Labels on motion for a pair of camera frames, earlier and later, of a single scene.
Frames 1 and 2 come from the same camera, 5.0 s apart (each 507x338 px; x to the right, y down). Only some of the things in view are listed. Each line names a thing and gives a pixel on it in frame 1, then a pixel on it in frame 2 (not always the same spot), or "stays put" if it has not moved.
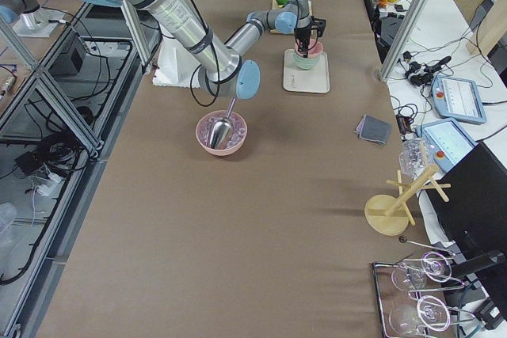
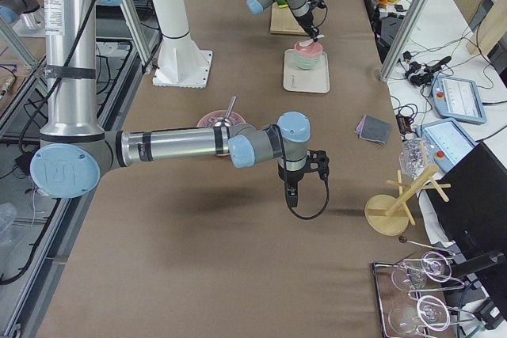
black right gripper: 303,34 to 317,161
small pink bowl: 315,48 stays put
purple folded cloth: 359,126 stays put
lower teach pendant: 451,143 stays put
